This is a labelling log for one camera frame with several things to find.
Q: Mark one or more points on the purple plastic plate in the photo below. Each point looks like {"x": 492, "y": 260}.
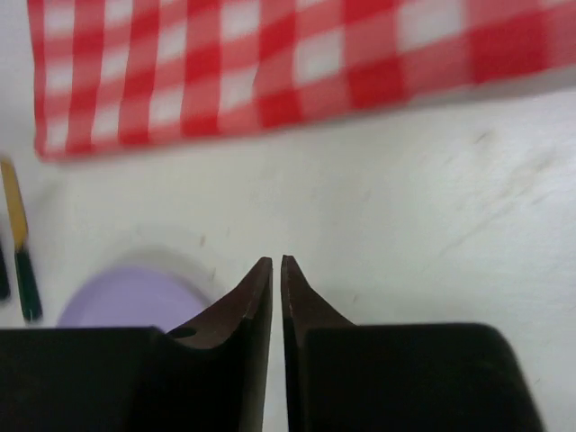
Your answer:
{"x": 132, "y": 296}

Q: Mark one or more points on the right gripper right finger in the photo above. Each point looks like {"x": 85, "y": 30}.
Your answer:
{"x": 405, "y": 377}

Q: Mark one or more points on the red white checkered cloth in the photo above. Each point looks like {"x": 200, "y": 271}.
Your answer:
{"x": 113, "y": 76}

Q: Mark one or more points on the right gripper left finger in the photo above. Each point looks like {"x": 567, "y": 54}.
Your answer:
{"x": 208, "y": 374}

